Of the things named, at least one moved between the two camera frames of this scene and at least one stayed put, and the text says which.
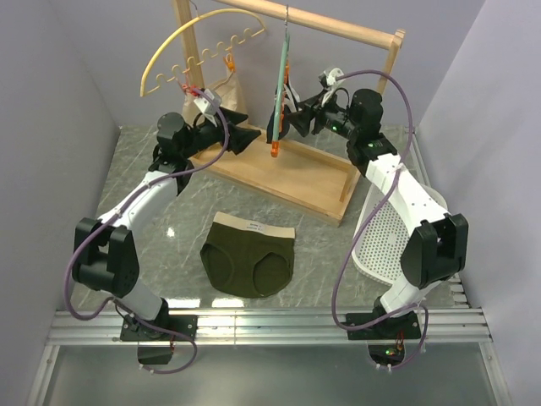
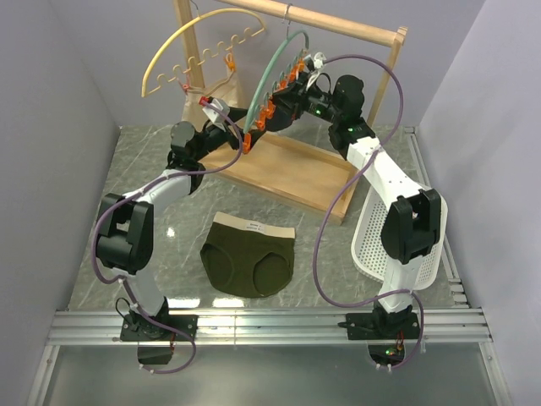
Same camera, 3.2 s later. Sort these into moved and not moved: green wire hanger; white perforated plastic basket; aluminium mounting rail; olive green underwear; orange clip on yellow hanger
Moved: green wire hanger
Not moved: aluminium mounting rail; olive green underwear; white perforated plastic basket; orange clip on yellow hanger
